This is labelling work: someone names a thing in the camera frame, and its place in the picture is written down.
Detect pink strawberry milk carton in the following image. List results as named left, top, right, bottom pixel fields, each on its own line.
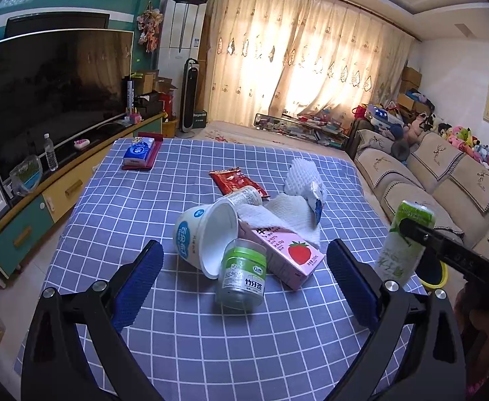
left=240, top=221, right=325, bottom=291

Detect white yogurt tub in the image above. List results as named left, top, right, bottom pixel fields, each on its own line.
left=173, top=198, right=238, bottom=280

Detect small green-lid jar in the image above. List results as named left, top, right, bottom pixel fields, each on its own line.
left=216, top=238, right=267, bottom=311

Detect white foam fruit net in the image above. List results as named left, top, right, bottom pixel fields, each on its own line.
left=284, top=157, right=324, bottom=195

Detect white supplement bottle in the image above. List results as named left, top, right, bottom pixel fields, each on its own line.
left=224, top=185, right=262, bottom=207

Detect red snack packet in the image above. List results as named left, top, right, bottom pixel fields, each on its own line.
left=209, top=167, right=269, bottom=199

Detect yellow-rimmed trash bin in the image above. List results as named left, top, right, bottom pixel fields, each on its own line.
left=415, top=258, right=448, bottom=291

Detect beige sofa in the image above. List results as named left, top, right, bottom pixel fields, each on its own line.
left=345, top=120, right=489, bottom=257

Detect plush toy pile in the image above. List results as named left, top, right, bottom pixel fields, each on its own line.
left=352, top=87, right=489, bottom=172

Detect blue checkered tablecloth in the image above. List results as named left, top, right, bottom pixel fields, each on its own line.
left=14, top=137, right=427, bottom=401

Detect clear water bottle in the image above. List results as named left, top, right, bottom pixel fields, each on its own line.
left=44, top=133, right=58, bottom=172

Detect blue tissue pack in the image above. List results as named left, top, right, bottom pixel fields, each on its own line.
left=123, top=137, right=155, bottom=167

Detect red tray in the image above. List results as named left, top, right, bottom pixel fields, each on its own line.
left=122, top=132, right=164, bottom=170

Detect large black television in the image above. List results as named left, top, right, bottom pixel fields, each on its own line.
left=0, top=29, right=133, bottom=180

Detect black tower fan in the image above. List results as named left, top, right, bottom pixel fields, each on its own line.
left=179, top=58, right=199, bottom=133

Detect cream curtains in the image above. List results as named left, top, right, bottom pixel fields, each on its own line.
left=202, top=0, right=414, bottom=129

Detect white standing air conditioner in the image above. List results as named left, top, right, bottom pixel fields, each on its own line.
left=157, top=0, right=206, bottom=88

